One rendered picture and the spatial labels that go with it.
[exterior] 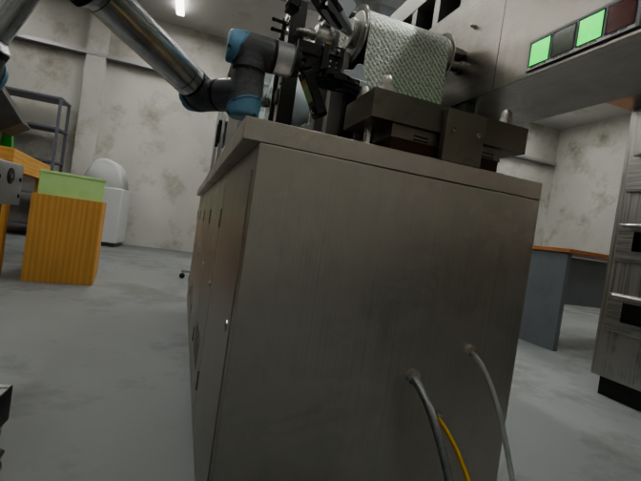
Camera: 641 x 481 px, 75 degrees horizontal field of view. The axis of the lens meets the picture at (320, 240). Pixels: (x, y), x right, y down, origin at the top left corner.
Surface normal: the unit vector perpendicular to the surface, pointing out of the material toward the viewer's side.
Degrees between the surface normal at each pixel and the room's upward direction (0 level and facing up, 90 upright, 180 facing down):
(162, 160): 90
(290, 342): 90
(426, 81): 90
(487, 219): 90
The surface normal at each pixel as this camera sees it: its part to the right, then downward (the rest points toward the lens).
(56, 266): 0.43, 0.08
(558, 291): -0.95, -0.13
